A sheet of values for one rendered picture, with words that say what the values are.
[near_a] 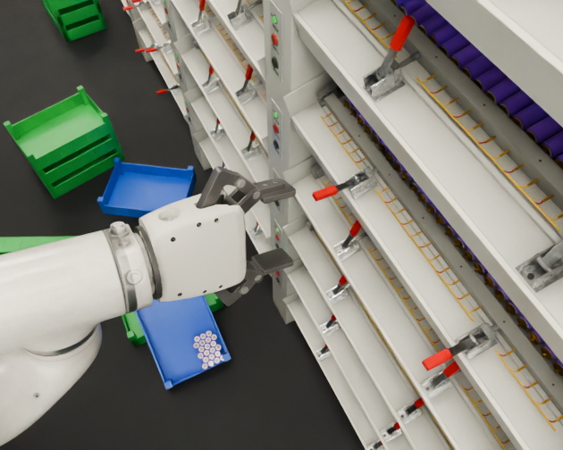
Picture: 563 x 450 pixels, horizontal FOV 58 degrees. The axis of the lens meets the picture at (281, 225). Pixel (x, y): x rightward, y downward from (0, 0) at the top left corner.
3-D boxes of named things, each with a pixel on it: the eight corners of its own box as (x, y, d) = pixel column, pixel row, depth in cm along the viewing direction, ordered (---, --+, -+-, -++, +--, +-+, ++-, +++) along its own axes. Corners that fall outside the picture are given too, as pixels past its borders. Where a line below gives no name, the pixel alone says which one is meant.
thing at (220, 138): (275, 252, 140) (261, 232, 128) (196, 111, 169) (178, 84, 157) (338, 214, 140) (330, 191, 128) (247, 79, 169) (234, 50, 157)
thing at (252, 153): (274, 213, 124) (258, 187, 112) (187, 65, 153) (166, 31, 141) (346, 171, 124) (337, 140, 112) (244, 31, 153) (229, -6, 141)
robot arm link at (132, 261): (96, 211, 49) (127, 204, 51) (111, 282, 54) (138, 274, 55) (117, 254, 43) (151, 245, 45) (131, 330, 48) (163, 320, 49)
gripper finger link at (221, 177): (188, 170, 48) (240, 162, 51) (189, 239, 52) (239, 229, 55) (192, 175, 47) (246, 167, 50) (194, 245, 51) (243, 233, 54)
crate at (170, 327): (230, 357, 155) (231, 358, 147) (167, 387, 150) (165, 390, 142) (191, 268, 158) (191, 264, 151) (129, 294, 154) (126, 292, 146)
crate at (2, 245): (19, 267, 172) (12, 288, 168) (-11, 237, 155) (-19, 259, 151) (106, 266, 172) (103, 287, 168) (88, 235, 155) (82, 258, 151)
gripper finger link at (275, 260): (230, 262, 58) (281, 246, 60) (231, 284, 59) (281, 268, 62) (242, 277, 55) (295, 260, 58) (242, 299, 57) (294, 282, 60)
